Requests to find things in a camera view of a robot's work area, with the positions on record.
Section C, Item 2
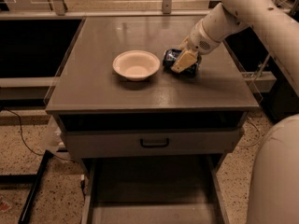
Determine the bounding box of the black metal floor frame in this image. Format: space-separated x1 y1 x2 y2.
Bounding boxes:
0 149 68 224

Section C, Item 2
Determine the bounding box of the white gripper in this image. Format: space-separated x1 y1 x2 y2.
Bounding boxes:
171 20 221 73

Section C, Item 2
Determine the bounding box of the black floor cable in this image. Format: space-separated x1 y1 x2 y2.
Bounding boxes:
3 108 46 157

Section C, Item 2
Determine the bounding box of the grey drawer cabinet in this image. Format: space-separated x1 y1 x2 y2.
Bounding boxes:
45 15 260 224

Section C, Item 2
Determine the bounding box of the grey upper drawer front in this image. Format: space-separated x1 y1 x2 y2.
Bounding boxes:
62 128 243 159

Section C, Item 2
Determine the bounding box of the grey metal rail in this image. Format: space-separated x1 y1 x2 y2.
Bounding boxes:
0 8 213 21

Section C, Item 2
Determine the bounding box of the white paper bowl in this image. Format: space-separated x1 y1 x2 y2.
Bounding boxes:
112 50 160 81

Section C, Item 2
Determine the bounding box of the black drawer handle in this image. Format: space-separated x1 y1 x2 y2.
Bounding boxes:
139 138 169 148

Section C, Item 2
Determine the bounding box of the blue pepsi can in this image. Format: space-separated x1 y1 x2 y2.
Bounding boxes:
163 49 202 77

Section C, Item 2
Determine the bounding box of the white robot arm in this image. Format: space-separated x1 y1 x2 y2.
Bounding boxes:
172 0 299 224

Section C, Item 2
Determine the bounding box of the open grey middle drawer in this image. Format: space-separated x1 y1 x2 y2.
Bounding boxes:
81 155 230 224

